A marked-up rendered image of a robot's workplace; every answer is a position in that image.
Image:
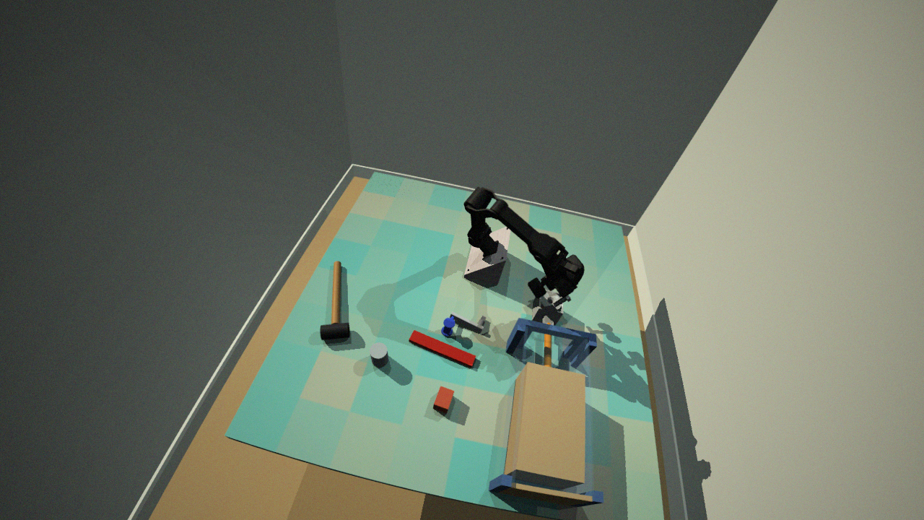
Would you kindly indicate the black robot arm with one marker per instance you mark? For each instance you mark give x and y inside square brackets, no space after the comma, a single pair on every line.
[542,246]

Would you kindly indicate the dark grey cylinder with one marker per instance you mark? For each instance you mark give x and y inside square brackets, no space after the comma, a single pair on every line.
[379,354]

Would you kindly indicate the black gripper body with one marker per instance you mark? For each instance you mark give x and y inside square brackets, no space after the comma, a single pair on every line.
[537,288]

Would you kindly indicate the black-headed mallet with wooden handle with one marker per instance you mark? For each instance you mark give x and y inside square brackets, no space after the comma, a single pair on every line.
[335,330]

